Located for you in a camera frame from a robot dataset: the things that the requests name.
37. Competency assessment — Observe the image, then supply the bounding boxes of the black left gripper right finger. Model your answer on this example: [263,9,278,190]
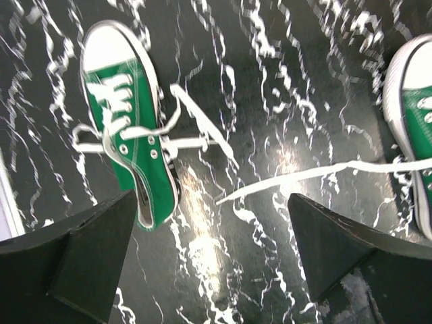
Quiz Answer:
[288,194,431,323]

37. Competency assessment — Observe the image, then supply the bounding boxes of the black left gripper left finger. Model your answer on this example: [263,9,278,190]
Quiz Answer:
[1,191,137,323]

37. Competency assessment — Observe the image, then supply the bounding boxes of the white lace of sneaker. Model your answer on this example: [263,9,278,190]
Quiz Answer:
[215,158,431,205]
[72,74,240,167]

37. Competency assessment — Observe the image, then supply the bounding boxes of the green sneaker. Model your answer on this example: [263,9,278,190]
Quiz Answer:
[80,20,181,231]
[383,34,431,161]

